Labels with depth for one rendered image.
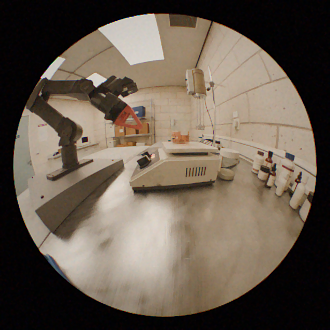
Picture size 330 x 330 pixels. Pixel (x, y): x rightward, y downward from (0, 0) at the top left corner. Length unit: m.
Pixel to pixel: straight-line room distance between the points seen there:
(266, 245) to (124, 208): 0.24
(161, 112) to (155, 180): 2.60
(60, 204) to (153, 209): 0.18
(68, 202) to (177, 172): 0.23
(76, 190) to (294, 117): 0.71
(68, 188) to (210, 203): 0.27
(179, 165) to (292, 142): 0.48
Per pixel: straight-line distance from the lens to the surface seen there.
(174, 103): 2.78
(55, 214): 0.21
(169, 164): 0.17
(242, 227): 0.17
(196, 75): 0.74
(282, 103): 0.57
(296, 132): 0.51
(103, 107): 0.31
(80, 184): 0.23
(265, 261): 0.17
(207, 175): 0.21
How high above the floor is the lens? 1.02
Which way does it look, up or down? 20 degrees down
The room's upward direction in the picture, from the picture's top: 1 degrees counter-clockwise
